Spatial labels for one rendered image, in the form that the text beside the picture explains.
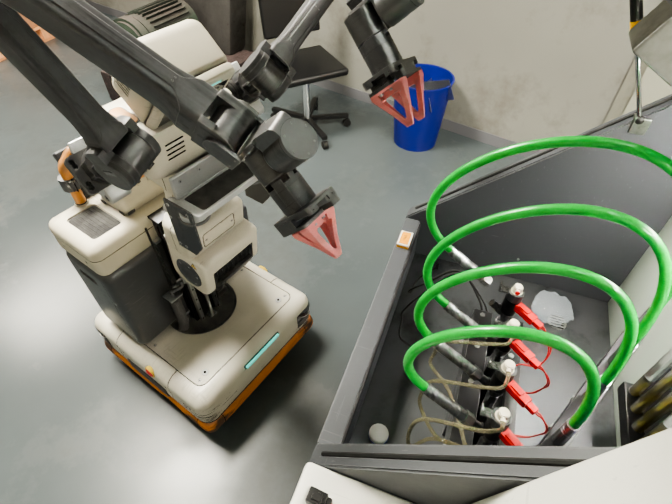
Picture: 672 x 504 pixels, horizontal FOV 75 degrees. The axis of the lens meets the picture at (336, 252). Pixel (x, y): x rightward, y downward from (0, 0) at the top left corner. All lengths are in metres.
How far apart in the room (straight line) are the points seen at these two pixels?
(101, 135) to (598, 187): 0.97
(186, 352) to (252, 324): 0.26
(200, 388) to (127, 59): 1.24
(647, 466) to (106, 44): 0.71
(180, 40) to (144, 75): 0.41
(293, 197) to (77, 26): 0.34
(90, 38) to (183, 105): 0.13
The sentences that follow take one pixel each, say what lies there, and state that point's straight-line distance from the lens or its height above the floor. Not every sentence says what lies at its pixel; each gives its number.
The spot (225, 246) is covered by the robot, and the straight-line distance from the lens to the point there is 1.34.
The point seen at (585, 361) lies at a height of 1.30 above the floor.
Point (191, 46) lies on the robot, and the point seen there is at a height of 1.36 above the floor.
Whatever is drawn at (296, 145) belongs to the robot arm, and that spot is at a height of 1.41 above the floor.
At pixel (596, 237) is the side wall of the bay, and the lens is 1.17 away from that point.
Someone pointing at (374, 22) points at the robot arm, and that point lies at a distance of 0.81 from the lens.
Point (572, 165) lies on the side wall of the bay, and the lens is 1.05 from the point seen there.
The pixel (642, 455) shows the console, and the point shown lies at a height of 1.37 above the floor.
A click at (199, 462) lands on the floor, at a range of 1.89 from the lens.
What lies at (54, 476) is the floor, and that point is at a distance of 2.08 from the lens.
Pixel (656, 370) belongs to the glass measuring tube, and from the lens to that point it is 0.94.
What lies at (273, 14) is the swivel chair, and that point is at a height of 0.74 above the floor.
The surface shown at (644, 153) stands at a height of 1.42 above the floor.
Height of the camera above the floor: 1.73
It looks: 46 degrees down
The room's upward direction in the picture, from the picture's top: straight up
